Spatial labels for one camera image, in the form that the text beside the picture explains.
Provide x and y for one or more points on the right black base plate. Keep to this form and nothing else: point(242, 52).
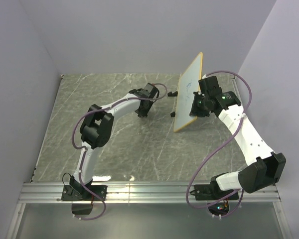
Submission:
point(208, 192)

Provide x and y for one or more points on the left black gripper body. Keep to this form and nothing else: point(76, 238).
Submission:
point(143, 112)

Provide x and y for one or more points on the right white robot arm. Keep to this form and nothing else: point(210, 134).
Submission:
point(264, 166)

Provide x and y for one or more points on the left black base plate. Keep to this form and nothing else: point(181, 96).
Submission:
point(70, 194)

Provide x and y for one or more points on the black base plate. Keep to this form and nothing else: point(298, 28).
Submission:
point(208, 192)
point(70, 194)

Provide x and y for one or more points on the orange framed whiteboard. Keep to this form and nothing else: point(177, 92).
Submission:
point(187, 85)

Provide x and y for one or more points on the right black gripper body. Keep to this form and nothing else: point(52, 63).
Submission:
point(199, 107)

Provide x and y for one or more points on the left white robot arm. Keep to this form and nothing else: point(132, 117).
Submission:
point(96, 129)

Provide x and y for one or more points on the black wire board stand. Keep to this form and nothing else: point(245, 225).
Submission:
point(172, 94)

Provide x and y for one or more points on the aluminium mounting rail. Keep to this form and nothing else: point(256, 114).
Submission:
point(133, 192)

